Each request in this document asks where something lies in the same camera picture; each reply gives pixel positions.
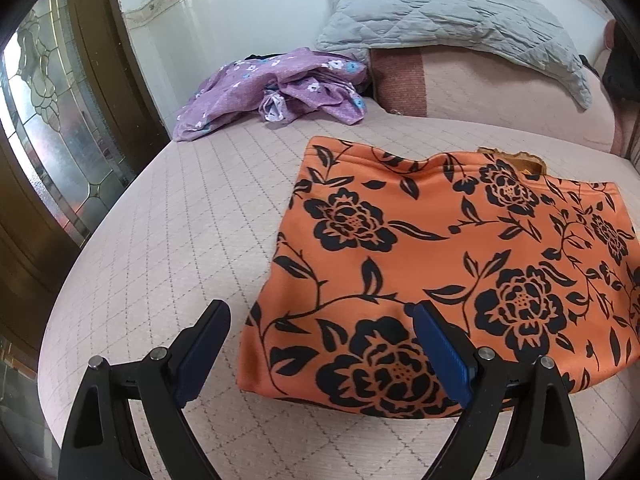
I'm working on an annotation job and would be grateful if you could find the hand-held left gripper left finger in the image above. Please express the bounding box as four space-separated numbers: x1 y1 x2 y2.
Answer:
57 299 232 480

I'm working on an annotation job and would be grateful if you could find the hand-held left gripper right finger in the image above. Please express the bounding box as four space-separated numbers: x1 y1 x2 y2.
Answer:
412 300 586 480

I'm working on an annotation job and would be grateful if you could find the orange black floral garment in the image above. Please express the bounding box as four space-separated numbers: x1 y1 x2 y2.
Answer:
237 135 640 418

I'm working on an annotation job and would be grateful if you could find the pink quilted bed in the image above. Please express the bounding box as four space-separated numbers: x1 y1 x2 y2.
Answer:
37 110 640 480

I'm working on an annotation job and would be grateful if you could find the pink striped folded blanket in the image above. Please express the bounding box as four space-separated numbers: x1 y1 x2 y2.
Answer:
369 47 632 157

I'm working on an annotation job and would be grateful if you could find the purple floral cloth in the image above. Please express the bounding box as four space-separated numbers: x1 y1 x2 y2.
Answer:
172 47 370 142

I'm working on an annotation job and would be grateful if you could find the wooden glass-panel door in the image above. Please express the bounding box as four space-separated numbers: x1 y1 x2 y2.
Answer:
0 0 168 361

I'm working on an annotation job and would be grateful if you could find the striped pink cloth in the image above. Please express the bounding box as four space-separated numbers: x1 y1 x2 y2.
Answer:
625 125 640 173

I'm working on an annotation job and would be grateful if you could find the dark cloth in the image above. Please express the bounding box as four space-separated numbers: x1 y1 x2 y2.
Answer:
602 25 640 103

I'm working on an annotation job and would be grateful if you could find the grey quilted pillow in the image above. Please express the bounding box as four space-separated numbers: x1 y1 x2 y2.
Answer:
315 0 593 111

